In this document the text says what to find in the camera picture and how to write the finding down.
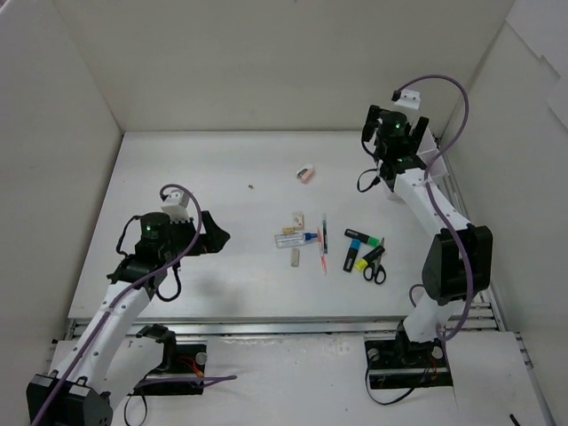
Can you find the aluminium rail right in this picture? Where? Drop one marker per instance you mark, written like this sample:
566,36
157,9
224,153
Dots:
483,315

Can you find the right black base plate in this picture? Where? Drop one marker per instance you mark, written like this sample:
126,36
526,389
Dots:
389,369

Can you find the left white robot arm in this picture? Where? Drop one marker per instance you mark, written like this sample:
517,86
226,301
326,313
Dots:
103,367

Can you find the blue cap black highlighter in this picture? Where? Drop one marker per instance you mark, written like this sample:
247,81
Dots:
351,255

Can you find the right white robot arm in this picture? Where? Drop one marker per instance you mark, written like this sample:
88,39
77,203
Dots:
458,264

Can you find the yellow cap black highlighter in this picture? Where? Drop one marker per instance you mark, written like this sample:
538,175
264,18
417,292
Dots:
369,258

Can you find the aluminium rail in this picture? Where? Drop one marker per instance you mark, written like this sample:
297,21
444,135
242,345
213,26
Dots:
260,327
483,315

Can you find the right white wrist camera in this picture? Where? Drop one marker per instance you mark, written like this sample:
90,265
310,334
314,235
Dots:
406,99

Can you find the green cap black highlighter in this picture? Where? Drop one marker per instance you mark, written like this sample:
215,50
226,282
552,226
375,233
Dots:
363,238

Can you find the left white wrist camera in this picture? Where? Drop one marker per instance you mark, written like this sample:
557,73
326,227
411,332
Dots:
175,204

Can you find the green teal pen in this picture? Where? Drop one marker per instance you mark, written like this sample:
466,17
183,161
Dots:
324,232

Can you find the pink white eraser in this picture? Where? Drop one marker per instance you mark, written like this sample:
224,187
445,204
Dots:
305,173

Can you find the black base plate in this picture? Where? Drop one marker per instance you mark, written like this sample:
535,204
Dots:
389,369
190,362

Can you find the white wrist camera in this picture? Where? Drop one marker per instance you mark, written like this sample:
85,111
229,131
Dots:
406,99
175,204

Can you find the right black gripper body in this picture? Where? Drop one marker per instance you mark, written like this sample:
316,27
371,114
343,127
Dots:
420,129

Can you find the white compartment organizer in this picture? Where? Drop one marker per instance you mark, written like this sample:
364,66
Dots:
427,150

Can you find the black handled scissors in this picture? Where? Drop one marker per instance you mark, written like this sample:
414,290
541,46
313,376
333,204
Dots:
375,272

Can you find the red pen with clear cap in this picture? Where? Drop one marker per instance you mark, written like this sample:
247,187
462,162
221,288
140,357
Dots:
322,251

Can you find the beige eraser stick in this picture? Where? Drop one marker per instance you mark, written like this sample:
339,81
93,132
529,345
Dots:
295,257

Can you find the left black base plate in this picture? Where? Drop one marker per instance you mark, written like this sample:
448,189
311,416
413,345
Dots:
190,362

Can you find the clear glue bottle blue cap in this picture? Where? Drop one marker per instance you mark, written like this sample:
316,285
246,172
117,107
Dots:
293,240

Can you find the aluminium rail front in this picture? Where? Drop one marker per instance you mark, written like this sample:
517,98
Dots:
260,327

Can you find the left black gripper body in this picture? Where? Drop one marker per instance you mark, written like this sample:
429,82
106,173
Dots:
195,237

